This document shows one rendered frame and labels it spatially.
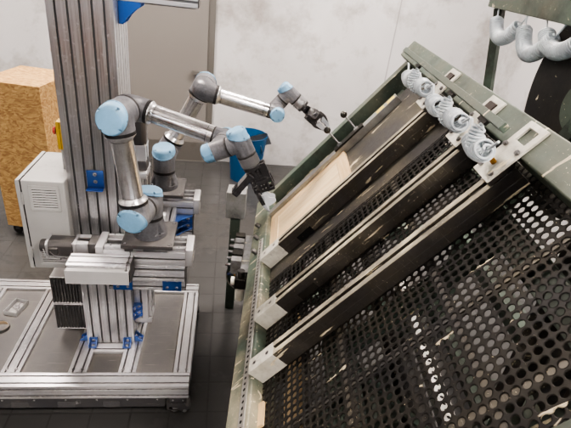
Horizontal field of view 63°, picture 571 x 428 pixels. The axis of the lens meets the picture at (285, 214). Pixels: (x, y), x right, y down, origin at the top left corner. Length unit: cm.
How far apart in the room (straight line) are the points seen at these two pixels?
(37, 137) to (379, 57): 356
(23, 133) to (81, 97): 176
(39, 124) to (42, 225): 148
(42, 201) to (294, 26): 361
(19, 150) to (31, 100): 42
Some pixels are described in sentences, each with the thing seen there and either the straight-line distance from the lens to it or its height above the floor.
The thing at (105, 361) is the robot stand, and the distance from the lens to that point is 278.
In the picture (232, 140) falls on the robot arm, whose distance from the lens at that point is 170.
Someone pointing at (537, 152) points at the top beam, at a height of 185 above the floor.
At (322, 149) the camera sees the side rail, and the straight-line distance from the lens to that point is 275.
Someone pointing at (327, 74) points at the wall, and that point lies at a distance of 542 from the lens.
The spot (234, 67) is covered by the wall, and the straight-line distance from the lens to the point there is 530.
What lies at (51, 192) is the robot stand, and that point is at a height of 118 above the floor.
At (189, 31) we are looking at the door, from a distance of 521.
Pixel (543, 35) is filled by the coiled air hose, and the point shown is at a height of 205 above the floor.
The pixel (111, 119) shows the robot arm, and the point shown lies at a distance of 180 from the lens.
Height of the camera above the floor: 220
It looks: 29 degrees down
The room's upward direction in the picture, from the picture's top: 7 degrees clockwise
